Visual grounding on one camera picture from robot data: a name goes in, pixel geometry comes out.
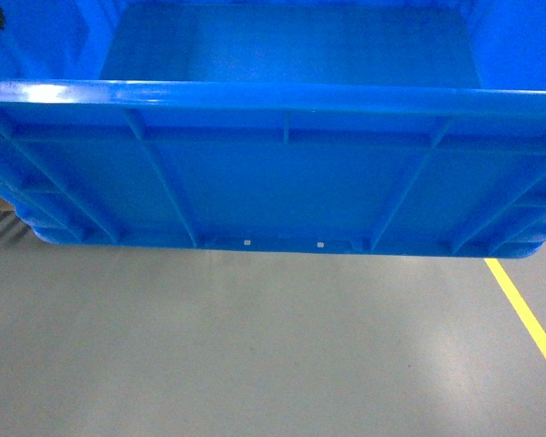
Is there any large blue plastic crate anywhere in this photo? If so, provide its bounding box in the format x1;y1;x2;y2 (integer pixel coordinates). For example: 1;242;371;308
0;1;546;259

